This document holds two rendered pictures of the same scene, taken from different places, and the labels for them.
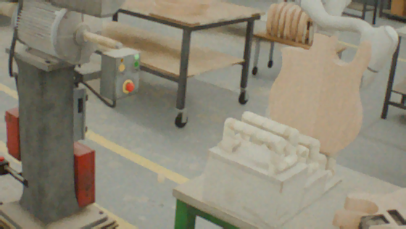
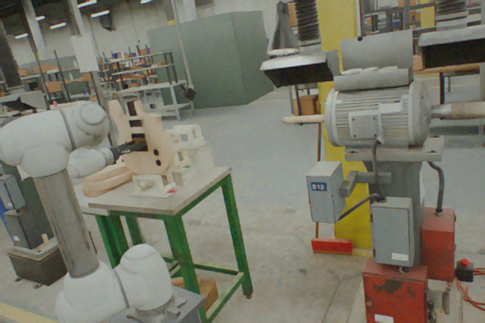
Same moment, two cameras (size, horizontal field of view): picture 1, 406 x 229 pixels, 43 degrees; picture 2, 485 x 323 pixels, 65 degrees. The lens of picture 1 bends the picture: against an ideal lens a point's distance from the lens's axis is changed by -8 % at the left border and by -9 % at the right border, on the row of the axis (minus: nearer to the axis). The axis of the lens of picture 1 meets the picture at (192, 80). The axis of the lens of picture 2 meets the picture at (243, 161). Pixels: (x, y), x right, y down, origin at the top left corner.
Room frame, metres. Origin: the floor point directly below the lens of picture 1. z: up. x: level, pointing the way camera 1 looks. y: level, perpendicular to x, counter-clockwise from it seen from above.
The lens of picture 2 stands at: (3.71, -0.13, 1.65)
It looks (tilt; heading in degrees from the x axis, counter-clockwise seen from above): 18 degrees down; 174
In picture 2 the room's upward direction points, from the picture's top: 10 degrees counter-clockwise
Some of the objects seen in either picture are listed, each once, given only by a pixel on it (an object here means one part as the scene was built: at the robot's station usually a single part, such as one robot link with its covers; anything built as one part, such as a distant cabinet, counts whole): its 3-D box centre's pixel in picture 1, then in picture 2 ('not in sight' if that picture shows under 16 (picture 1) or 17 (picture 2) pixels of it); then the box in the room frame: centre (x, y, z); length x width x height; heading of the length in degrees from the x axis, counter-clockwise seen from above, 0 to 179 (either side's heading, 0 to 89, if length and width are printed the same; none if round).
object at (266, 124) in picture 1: (270, 125); (177, 131); (1.48, -0.24, 1.20); 0.20 x 0.03 x 0.03; 50
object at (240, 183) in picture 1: (254, 182); (188, 158); (1.46, -0.21, 1.02); 0.27 x 0.15 x 0.17; 51
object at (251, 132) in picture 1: (254, 132); (186, 127); (1.42, -0.18, 1.20); 0.20 x 0.03 x 0.03; 50
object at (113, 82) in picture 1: (106, 77); (345, 195); (2.39, 0.39, 0.99); 0.24 x 0.21 x 0.26; 52
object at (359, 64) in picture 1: (359, 54); (117, 109); (1.61, -0.51, 1.40); 0.07 x 0.04 x 0.10; 51
